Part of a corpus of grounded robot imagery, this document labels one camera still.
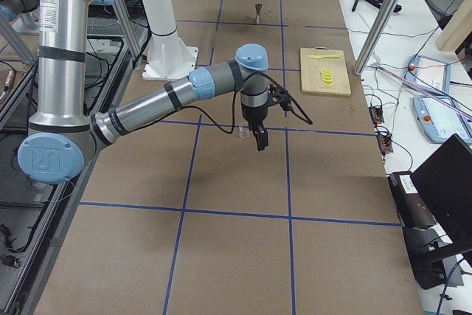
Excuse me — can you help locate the far teach pendant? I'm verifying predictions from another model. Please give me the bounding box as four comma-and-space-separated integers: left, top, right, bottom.
404, 55, 451, 94

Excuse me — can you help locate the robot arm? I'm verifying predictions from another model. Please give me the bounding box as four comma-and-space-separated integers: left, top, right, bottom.
17, 0, 268, 184

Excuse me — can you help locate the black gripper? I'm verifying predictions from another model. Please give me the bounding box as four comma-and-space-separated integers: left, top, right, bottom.
241, 104, 268, 151

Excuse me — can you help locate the steel jigger measuring cup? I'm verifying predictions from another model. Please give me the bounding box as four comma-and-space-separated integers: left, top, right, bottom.
254, 2, 263, 24

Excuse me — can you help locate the brown black box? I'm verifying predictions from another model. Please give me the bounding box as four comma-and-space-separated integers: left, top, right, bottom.
388, 171, 436, 229

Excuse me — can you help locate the black monitor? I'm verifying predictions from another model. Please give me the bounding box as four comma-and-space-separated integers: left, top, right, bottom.
411, 134, 471, 236

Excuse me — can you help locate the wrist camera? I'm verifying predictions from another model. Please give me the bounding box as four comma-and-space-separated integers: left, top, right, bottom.
266, 85, 294, 112

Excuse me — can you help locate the wooden plank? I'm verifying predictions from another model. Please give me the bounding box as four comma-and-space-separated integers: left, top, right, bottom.
435, 0, 471, 52

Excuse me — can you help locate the wooden cutting board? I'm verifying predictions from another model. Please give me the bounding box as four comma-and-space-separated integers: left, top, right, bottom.
299, 48, 351, 96

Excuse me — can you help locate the yellow plastic knife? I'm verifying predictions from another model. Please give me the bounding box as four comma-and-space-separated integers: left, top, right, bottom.
307, 54, 341, 60

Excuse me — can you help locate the teach pendant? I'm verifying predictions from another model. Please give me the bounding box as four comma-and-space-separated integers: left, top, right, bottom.
413, 95, 471, 145
404, 55, 451, 94

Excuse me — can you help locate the aluminium frame post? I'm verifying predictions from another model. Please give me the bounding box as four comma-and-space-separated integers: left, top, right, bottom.
353, 0, 398, 76

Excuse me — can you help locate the near teach pendant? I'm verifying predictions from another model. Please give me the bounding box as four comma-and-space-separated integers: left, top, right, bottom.
413, 95, 471, 145

